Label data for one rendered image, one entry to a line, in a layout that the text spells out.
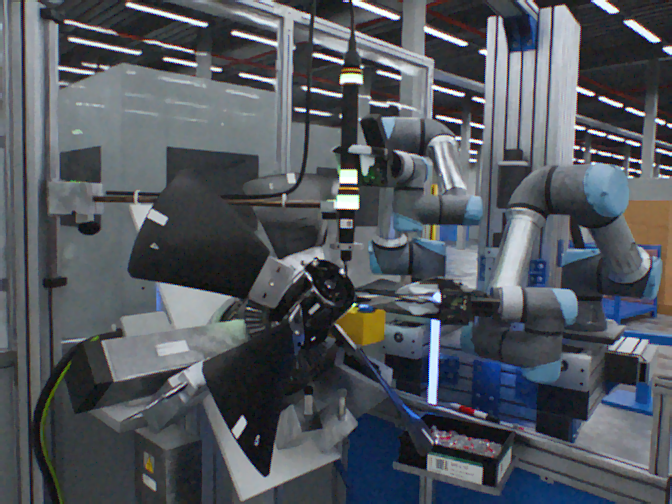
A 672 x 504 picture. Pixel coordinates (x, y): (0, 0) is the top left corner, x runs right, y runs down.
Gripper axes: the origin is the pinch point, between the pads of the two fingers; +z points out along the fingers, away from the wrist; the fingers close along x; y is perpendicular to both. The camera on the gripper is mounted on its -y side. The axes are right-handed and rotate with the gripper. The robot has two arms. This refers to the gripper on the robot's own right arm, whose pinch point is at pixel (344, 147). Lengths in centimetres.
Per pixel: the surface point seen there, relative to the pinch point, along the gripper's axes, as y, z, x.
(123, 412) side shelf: 63, 16, 52
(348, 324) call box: 45, -37, 21
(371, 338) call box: 49, -40, 15
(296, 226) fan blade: 16.5, 0.6, 11.3
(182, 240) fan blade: 18.9, 28.9, 15.0
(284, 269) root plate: 24.4, 12.8, 4.5
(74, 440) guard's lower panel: 76, 15, 75
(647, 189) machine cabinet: -41, -1071, 33
